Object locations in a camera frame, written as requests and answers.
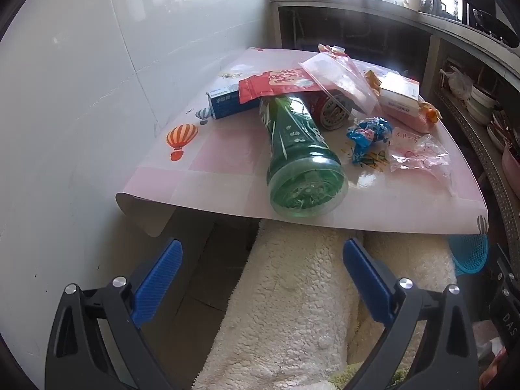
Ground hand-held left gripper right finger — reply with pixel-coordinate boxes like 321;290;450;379
342;239;482;390

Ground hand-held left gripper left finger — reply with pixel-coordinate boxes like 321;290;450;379
45;239;183;390

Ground blue plastic basket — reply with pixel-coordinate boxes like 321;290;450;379
447;233;489;277

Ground clear red-printed plastic bag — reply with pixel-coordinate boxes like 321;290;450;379
386;132;453;185

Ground green plastic bottle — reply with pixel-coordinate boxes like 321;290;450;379
260;93;350;227

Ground blue candy wrapper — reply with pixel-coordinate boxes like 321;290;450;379
346;117;394;166

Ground pink sponge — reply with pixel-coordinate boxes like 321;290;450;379
378;89;435;133

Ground red drink can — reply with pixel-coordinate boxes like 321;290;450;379
303;89;354;131

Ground orange wrapper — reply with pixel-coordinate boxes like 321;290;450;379
420;103;442;125

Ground white blue toothpaste box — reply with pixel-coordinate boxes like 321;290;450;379
206;83;263;120

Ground white orange-trimmed box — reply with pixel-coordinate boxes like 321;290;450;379
378;72;421;108

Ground clear zip bag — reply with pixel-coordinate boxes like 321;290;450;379
300;54;383;114

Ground red snack bag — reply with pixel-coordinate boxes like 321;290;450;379
238;68;326;104

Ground white fleece trousers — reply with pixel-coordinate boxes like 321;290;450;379
195;219;458;390

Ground pink basin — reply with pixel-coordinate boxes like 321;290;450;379
501;142;520;188

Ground grey shelf with patterned edge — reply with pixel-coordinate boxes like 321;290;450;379
435;89;520;253

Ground stack of plates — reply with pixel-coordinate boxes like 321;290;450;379
487;110;520;151

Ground stack of white bowls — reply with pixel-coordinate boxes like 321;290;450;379
467;85;498;124

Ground white plastic bag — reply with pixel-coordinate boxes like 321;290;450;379
441;67;474;100

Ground grey concrete counter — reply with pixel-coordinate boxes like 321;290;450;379
268;0;520;102

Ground black wok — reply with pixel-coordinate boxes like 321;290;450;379
473;8;520;47

